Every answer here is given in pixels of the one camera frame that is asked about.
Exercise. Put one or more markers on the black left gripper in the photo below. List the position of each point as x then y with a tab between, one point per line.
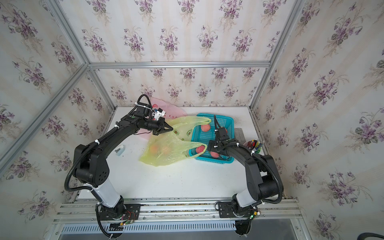
161	124

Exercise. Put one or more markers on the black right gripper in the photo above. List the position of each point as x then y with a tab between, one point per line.
211	144

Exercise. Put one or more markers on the pink peach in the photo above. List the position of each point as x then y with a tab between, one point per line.
205	128
200	149

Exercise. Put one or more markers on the yellow-green plastic bag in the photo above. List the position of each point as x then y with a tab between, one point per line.
172	147

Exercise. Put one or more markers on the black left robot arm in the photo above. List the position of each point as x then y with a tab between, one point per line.
90	170

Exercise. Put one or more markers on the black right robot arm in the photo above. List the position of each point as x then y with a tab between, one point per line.
264	184

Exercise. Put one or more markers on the pink plastic bag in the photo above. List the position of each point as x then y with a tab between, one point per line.
172	112

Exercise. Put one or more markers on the teal plastic basket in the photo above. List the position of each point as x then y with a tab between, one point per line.
205	137

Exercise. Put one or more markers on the grey sharpening stone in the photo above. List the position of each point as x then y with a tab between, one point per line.
239	135

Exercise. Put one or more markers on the cup of coloured pens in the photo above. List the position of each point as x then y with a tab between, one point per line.
254	145

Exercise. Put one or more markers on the small white blue object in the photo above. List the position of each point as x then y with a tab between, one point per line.
119	150

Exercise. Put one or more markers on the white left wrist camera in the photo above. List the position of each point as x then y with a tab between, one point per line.
158	113

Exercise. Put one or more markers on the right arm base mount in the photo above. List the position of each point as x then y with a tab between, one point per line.
243	216

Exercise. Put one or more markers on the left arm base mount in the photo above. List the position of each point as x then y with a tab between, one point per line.
118	218

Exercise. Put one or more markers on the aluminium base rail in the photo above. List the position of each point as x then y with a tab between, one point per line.
178	215

